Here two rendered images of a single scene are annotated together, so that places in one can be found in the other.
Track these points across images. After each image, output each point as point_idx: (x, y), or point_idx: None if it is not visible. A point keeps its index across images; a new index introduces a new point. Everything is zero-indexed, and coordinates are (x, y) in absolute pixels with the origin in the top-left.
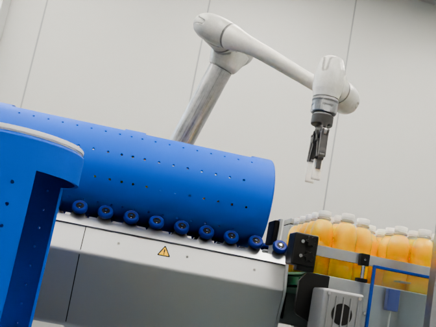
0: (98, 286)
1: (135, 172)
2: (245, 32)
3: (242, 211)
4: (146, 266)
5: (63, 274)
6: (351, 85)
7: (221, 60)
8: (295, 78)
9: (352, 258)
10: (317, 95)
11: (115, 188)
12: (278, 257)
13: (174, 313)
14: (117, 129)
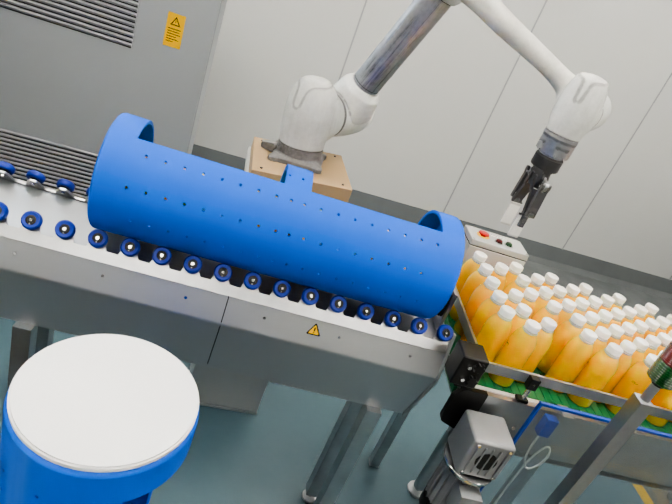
0: (240, 348)
1: (289, 253)
2: None
3: (411, 303)
4: (292, 344)
5: (203, 336)
6: (605, 108)
7: None
8: (534, 65)
9: (520, 377)
10: (553, 132)
11: (265, 264)
12: (439, 344)
13: (317, 375)
14: (274, 183)
